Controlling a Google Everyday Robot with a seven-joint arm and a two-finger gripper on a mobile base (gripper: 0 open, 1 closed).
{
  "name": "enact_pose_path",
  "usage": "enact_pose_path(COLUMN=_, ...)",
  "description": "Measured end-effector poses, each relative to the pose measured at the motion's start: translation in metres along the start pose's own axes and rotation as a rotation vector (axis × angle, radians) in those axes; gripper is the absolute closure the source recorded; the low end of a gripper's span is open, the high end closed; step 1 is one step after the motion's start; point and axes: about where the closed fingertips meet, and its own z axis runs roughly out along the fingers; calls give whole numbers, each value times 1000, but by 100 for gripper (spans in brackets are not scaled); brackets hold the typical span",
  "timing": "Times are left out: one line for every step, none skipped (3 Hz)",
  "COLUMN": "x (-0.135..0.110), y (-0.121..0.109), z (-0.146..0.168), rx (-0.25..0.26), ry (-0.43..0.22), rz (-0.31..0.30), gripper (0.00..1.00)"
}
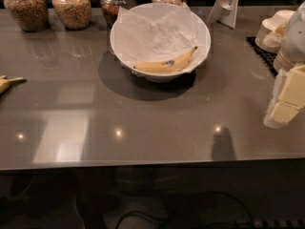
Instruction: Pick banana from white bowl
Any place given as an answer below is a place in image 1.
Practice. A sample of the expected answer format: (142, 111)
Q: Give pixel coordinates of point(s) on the stack of white plates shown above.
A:
(282, 61)

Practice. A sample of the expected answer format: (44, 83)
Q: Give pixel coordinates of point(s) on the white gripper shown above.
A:
(295, 40)

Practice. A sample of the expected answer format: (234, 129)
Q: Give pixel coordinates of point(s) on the black rubber mat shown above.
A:
(268, 58)

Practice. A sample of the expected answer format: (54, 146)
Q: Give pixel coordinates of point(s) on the banana at left edge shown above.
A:
(6, 83)

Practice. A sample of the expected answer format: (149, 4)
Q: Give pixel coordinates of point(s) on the white card stand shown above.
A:
(224, 12)

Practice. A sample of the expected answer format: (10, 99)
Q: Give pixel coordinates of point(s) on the white bowl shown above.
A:
(158, 77)

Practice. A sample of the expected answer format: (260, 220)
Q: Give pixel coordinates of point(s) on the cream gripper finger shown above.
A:
(279, 114)

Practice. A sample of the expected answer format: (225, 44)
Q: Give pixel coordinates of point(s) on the glass jar far left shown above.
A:
(29, 15)

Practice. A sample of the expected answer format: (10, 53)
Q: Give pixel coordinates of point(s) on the yellow banana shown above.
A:
(174, 65)

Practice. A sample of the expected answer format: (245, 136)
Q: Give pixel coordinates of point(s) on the white paper liner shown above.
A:
(152, 35)

